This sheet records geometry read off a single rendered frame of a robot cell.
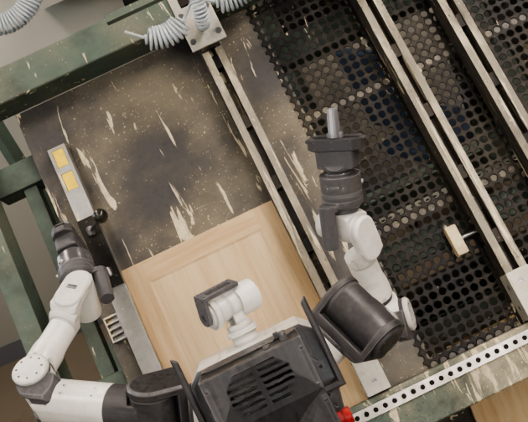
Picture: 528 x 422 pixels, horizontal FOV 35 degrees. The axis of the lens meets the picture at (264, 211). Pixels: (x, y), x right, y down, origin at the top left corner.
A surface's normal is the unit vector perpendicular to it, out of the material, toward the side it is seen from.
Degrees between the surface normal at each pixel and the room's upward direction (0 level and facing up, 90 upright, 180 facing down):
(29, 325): 55
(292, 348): 68
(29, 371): 18
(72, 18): 90
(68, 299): 25
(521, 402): 90
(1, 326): 90
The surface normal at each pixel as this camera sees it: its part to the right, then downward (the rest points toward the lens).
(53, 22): 0.11, 0.38
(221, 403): 0.05, -0.01
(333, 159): -0.39, 0.33
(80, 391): -0.22, -0.75
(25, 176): -0.07, -0.21
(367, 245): 0.68, 0.12
